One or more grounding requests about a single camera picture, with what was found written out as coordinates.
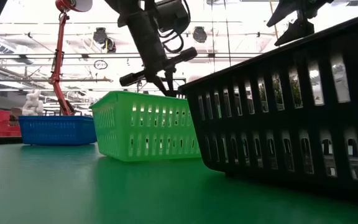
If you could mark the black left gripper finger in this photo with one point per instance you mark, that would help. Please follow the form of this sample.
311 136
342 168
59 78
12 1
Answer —
171 81
162 86

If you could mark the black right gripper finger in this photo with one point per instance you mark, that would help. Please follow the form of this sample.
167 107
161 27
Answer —
286 11
300 29

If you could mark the green plastic basket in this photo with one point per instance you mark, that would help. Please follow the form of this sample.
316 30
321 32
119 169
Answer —
154 101

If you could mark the black plastic basket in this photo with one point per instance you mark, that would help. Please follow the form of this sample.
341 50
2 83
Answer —
259 121

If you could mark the blue plastic basket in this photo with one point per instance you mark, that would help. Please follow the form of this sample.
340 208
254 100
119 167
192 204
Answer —
57 117
57 132

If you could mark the red desk lamp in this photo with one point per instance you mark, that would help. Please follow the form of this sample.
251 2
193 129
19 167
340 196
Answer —
61 37

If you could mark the white knotted sculpture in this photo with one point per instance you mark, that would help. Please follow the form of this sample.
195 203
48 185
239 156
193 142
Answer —
33 105

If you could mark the black table frame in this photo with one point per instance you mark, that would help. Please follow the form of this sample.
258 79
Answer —
2 140

